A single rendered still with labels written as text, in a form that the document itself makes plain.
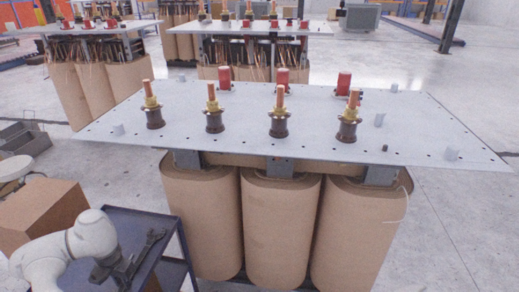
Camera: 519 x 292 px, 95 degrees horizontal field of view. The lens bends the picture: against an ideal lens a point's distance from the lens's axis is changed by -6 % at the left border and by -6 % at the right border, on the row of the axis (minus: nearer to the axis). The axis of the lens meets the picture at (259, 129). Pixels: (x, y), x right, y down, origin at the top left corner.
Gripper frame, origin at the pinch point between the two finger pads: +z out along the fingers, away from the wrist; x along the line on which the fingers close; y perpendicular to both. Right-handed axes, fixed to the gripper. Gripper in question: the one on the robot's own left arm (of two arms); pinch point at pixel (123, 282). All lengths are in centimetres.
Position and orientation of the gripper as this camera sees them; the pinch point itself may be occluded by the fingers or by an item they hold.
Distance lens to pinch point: 125.4
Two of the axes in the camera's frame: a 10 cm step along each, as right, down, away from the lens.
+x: -9.9, -0.8, 1.5
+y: 1.7, -4.9, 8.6
